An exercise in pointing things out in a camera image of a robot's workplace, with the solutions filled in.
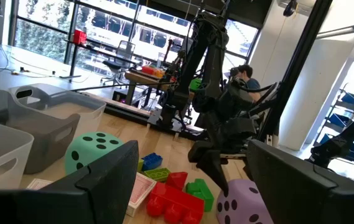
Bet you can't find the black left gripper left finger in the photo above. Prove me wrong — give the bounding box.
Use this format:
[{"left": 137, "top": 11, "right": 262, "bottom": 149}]
[{"left": 0, "top": 139, "right": 140, "bottom": 224}]

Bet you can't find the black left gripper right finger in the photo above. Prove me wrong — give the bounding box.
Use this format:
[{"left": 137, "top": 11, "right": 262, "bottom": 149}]
[{"left": 246, "top": 139, "right": 354, "bottom": 224}]

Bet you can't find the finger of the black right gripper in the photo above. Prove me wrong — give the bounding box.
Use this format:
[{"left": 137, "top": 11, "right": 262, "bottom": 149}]
[{"left": 187, "top": 140, "right": 230, "bottom": 197}]

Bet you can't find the green two-stud chunky block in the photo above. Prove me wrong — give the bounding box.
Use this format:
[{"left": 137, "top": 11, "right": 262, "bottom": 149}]
[{"left": 185, "top": 178, "right": 215, "bottom": 213}]

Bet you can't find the red wedge block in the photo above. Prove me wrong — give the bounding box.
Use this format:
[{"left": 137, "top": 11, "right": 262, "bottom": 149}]
[{"left": 165, "top": 171, "right": 189, "bottom": 191}]

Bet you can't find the playing card box red back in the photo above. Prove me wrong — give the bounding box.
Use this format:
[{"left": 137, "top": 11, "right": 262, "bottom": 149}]
[{"left": 125, "top": 172, "right": 158, "bottom": 218}]

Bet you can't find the purple foam die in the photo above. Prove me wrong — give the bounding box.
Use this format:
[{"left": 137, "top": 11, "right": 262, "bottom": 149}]
[{"left": 216, "top": 178, "right": 274, "bottom": 224}]

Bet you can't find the large red multi-stud block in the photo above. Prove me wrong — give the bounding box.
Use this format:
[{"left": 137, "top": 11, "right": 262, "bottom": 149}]
[{"left": 146, "top": 181, "right": 205, "bottom": 224}]

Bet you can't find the teal foam die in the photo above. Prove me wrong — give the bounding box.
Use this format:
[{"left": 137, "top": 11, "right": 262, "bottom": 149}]
[{"left": 64, "top": 131, "right": 125, "bottom": 175}]

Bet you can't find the blue small brick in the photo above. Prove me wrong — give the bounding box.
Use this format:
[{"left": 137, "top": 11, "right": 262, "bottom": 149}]
[{"left": 141, "top": 152, "right": 164, "bottom": 172}]

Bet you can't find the playing card box pink print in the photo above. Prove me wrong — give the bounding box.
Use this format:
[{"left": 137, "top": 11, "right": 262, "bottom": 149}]
[{"left": 25, "top": 177, "right": 54, "bottom": 191}]

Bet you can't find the person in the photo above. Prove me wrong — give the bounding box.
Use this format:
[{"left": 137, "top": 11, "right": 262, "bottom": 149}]
[{"left": 235, "top": 64, "right": 262, "bottom": 103}]

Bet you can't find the green plastic object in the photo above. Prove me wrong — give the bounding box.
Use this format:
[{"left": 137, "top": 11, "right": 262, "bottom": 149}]
[{"left": 189, "top": 78, "right": 203, "bottom": 93}]

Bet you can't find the grey plastic bin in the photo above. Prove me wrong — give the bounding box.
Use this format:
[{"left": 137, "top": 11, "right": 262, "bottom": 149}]
[{"left": 0, "top": 89, "right": 82, "bottom": 175}]

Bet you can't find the clear plastic bin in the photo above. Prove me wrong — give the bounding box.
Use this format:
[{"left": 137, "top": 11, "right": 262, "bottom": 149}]
[
  {"left": 7, "top": 83, "right": 107, "bottom": 139},
  {"left": 0, "top": 117, "right": 35, "bottom": 190}
]

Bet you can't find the orange red container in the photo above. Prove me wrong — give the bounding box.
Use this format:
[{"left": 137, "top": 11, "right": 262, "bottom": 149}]
[{"left": 141, "top": 65, "right": 165, "bottom": 78}]

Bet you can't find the wooden side table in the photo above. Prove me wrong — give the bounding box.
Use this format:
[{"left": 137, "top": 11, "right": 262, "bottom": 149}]
[{"left": 123, "top": 70, "right": 173, "bottom": 106}]

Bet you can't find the blue shelving rack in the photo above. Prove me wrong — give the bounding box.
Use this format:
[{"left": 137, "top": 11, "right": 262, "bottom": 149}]
[{"left": 313, "top": 82, "right": 354, "bottom": 170}]

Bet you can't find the black mesh office chair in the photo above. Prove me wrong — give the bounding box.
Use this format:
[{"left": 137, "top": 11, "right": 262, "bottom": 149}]
[{"left": 101, "top": 40, "right": 137, "bottom": 85}]

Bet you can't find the black standing desk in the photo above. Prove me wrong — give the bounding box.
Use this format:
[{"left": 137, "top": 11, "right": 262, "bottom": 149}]
[{"left": 58, "top": 39, "right": 140, "bottom": 79}]

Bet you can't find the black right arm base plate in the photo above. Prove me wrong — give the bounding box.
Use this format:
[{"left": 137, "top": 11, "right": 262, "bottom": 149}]
[{"left": 147, "top": 104, "right": 196, "bottom": 132}]

